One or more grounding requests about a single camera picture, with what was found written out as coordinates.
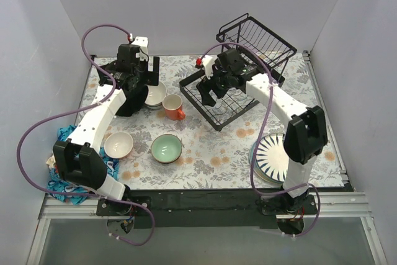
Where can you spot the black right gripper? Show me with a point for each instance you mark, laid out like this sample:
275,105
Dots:
213,82

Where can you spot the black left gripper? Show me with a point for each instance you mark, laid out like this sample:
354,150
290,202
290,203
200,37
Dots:
136,92

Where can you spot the orange ceramic mug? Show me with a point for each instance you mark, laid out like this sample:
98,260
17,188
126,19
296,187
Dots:
172,104

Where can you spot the black wire dish rack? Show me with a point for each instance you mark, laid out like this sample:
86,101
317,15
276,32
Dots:
248,48

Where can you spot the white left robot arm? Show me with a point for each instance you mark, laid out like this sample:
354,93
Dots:
122,91

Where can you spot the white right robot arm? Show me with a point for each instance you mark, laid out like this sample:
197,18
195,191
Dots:
305,127

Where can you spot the white bowl stack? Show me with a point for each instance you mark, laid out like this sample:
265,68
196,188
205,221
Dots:
156,94

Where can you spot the black cloth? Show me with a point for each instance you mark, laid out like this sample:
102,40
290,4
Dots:
135,100

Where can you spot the floral table mat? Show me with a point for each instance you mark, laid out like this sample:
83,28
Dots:
209,159

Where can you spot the green celadon bowl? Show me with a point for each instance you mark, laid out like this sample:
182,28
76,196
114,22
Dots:
166,148

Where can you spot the cream pink bowl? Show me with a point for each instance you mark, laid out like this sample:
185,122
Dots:
118,145

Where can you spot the blue striped white plate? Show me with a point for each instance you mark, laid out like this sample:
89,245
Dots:
273,156

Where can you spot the blue patterned cloth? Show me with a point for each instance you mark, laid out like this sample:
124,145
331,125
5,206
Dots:
58,185

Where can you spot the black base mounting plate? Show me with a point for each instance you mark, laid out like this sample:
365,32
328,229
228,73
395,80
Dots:
203,208

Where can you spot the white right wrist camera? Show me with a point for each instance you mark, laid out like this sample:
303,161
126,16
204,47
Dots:
206,63

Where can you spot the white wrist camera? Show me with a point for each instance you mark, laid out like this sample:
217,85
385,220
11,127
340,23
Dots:
142,43
206,63

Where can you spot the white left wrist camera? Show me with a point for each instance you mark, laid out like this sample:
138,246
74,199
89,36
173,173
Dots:
142,43

